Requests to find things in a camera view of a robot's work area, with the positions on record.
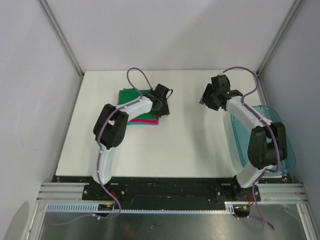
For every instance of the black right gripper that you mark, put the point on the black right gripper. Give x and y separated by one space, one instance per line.
205 98

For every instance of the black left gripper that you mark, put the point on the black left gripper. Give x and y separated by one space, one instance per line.
164 111

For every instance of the red t shirt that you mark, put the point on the red t shirt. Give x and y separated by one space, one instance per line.
144 121

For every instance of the blue t shirt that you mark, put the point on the blue t shirt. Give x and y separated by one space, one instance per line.
142 124

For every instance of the green t shirt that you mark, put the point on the green t shirt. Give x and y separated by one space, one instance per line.
130 94

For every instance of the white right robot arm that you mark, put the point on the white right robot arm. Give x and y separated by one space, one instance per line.
249 175

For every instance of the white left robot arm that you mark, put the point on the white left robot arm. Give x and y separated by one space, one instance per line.
111 126

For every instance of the teal plastic bin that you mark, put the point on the teal plastic bin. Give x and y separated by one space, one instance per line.
264 146

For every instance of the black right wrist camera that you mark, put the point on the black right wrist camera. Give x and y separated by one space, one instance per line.
220 84

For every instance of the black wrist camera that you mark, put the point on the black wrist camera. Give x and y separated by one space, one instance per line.
220 84
162 92

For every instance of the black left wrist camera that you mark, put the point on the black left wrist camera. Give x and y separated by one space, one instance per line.
162 92

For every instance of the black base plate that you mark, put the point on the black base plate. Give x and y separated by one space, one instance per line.
170 193

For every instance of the right aluminium frame post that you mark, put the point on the right aluminium frame post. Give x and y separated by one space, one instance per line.
284 27

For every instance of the aluminium frame post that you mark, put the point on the aluminium frame post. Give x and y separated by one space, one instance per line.
284 27
48 13

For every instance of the aluminium front rail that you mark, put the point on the aluminium front rail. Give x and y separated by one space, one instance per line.
289 193

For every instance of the left aluminium frame post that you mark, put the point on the left aluminium frame post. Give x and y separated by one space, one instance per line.
48 13

